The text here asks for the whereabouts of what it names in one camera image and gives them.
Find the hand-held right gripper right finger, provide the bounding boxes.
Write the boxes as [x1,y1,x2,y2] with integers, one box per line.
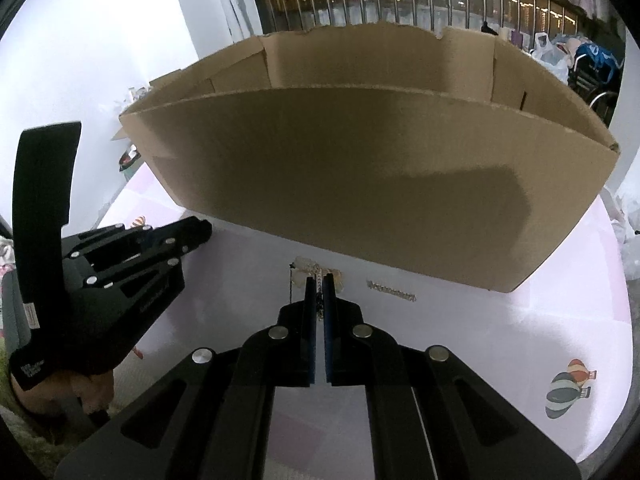
[322,272,583,480]

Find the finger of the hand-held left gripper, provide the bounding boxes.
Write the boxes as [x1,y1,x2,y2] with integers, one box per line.
[82,237,208,288]
[62,216,213,262]

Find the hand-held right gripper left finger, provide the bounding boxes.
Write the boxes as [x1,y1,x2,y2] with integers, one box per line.
[52,274,318,480]

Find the silver rhinestone bar clip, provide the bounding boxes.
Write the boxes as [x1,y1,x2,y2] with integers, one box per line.
[366,280,417,302]

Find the brown cardboard box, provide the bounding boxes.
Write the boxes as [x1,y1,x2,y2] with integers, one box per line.
[119,22,621,293]

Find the person's left hand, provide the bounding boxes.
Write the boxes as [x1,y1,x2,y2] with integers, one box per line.
[20,367,115,415]

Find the round silver red container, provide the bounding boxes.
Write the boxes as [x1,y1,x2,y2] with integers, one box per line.
[118,145,142,173]

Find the green fluffy garment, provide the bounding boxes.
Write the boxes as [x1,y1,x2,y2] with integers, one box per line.
[0,345,56,441]

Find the pink checked tablecloth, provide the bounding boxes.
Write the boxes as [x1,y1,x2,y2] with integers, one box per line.
[95,160,631,466]

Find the crumpled white plastic bag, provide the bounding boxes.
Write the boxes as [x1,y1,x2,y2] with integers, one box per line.
[607,190,640,281]

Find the wheelchair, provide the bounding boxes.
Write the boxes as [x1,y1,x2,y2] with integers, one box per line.
[570,42,626,111]

